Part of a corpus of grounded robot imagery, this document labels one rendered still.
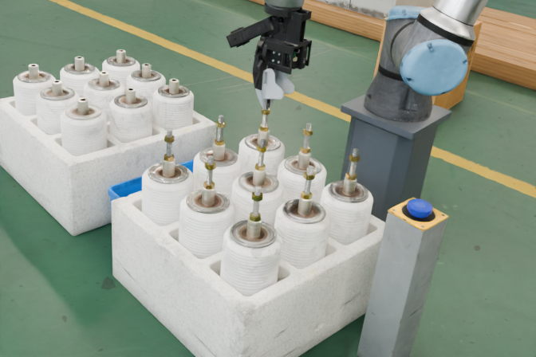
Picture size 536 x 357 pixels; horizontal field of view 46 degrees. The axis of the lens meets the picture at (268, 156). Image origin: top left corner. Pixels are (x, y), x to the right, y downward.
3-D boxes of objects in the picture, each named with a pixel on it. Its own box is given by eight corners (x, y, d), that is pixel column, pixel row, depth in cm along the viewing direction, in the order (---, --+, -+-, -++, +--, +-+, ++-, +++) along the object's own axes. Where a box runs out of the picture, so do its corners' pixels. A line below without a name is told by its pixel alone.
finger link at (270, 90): (277, 119, 123) (282, 74, 119) (251, 111, 126) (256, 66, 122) (285, 115, 126) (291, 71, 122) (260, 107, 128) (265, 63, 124)
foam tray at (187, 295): (254, 215, 153) (262, 149, 145) (382, 303, 129) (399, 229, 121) (112, 275, 128) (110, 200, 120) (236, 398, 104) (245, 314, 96)
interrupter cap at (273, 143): (266, 133, 137) (266, 131, 136) (287, 148, 132) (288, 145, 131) (237, 140, 133) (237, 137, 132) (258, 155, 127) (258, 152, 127)
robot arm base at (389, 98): (385, 90, 153) (392, 50, 148) (442, 110, 144) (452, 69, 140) (350, 105, 142) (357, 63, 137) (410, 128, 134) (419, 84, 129)
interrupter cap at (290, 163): (294, 179, 120) (294, 176, 120) (277, 160, 126) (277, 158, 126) (329, 174, 123) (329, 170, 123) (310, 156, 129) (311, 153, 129)
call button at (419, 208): (415, 205, 104) (417, 195, 103) (435, 217, 101) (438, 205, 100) (400, 213, 101) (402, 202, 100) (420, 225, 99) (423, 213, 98)
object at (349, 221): (306, 280, 122) (319, 200, 114) (313, 251, 131) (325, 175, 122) (356, 290, 121) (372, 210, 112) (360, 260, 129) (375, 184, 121)
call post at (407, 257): (380, 338, 120) (413, 198, 106) (410, 359, 116) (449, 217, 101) (356, 355, 115) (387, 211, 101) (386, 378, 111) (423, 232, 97)
